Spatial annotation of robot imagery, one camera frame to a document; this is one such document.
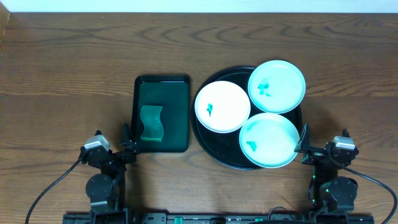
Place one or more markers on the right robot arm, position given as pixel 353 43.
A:
pixel 332 195

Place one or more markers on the white plate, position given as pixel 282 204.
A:
pixel 222 107

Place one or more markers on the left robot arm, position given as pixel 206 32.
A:
pixel 107 190

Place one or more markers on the rectangular green tray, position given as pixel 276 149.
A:
pixel 172 94

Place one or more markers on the pale green plate top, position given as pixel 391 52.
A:
pixel 276 86

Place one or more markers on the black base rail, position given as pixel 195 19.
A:
pixel 162 218

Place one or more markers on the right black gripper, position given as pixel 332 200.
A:
pixel 304 145

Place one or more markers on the pale green plate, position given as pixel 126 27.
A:
pixel 268 140
pixel 276 86

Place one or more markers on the round black tray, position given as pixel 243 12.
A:
pixel 224 147

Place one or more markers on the pale green plate bottom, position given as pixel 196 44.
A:
pixel 268 140

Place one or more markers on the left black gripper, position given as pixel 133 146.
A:
pixel 115 155

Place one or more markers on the green wavy sponge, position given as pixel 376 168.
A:
pixel 153 127

